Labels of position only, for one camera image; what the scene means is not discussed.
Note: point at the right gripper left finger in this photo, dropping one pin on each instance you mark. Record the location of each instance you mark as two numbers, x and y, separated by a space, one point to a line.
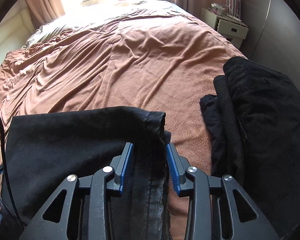
80 208

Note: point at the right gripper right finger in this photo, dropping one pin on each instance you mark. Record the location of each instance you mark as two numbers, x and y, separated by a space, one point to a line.
219 208

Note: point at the black pants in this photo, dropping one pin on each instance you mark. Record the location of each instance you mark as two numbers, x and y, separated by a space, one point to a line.
43 149

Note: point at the black clothes pile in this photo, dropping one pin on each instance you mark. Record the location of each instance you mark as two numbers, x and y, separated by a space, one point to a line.
254 124

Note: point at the cream padded headboard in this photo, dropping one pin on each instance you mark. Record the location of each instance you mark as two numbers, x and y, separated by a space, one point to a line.
14 32

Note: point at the beige bed sheet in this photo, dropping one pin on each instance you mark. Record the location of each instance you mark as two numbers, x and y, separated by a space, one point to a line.
95 16

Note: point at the brown bed blanket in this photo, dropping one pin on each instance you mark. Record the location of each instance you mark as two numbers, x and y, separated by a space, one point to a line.
155 63

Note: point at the pink curtain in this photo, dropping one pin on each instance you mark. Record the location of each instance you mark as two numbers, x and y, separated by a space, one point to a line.
44 11

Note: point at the white bedside table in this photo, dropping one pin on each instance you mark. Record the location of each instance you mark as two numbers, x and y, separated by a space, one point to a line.
228 25

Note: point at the striped bag on nightstand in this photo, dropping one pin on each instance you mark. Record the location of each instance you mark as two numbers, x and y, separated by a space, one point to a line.
233 8

